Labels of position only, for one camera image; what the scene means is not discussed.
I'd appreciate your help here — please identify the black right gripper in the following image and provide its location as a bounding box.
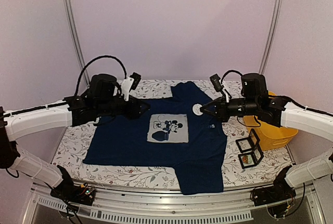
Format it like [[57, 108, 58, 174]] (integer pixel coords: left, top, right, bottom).
[[200, 95, 259, 123]]

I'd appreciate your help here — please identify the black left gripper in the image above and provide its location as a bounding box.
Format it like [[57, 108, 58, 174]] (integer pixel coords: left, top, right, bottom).
[[96, 97, 151, 122]]

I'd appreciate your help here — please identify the round white blue brooch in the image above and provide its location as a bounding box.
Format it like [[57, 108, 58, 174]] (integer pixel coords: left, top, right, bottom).
[[192, 103, 204, 116]]

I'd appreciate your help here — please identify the navy blue printed t-shirt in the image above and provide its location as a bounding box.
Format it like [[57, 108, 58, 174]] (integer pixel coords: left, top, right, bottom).
[[83, 82, 227, 195]]

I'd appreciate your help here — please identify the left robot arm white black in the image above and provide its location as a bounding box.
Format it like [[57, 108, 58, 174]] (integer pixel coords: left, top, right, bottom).
[[1, 73, 150, 200]]

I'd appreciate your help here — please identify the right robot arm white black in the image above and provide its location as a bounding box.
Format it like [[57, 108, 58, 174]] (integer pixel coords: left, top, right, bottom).
[[199, 73, 332, 201]]

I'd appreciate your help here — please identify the black display box orange brooch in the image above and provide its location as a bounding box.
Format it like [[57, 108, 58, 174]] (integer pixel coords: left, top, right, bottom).
[[238, 146, 264, 169]]

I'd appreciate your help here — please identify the yellow plastic basket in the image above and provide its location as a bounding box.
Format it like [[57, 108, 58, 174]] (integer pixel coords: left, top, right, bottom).
[[242, 91, 298, 151]]

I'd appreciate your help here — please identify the floral patterned table mat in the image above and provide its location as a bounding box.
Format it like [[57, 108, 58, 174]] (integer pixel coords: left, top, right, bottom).
[[49, 79, 294, 190]]

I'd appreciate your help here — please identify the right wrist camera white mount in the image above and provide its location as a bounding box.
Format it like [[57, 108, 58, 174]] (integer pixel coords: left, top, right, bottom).
[[209, 74, 232, 102]]

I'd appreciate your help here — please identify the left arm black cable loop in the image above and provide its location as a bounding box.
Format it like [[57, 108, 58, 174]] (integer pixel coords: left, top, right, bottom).
[[75, 55, 128, 96]]

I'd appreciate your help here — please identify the aluminium front rail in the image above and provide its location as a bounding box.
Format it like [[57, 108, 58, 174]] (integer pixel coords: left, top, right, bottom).
[[22, 182, 328, 223]]

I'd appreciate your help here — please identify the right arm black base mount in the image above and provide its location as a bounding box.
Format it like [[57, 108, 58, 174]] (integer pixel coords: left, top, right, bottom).
[[250, 165, 296, 206]]

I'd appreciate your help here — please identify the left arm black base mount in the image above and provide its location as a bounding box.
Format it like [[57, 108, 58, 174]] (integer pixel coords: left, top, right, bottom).
[[50, 165, 96, 206]]

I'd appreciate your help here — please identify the left aluminium corner post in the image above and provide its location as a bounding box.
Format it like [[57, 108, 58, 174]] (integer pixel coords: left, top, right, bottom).
[[58, 0, 86, 71]]

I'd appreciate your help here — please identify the aluminium corner post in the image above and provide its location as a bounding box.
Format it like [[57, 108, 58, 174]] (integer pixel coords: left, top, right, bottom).
[[58, 0, 86, 71], [259, 0, 283, 75]]

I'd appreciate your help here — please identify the right aluminium corner post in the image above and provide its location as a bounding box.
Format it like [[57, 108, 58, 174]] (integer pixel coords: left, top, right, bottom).
[[259, 0, 283, 75]]

